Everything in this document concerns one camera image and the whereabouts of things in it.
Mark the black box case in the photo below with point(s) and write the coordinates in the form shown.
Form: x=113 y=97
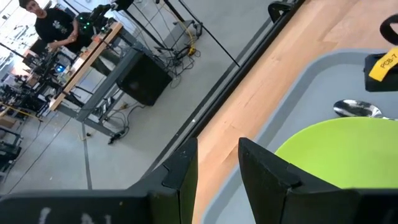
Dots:
x=144 y=79

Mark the silver metal spoon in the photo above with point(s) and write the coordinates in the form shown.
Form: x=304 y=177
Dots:
x=356 y=108

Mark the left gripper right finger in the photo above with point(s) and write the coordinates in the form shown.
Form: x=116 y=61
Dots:
x=267 y=186

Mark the lime green plate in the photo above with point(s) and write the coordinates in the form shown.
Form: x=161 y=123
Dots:
x=348 y=152

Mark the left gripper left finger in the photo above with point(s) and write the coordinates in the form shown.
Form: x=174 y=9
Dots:
x=174 y=193

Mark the black power strip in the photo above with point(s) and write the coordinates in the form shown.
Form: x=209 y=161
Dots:
x=116 y=137

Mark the black robot with green lights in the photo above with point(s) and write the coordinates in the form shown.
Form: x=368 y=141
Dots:
x=93 y=17

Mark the person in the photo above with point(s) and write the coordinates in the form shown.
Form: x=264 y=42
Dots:
x=53 y=26

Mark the wooden workbench with grey legs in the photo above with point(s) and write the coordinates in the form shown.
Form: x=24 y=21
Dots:
x=87 y=59

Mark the black aluminium table frame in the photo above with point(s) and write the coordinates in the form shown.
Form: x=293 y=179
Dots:
x=236 y=77

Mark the grey plastic tray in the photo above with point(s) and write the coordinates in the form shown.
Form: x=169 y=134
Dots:
x=326 y=90

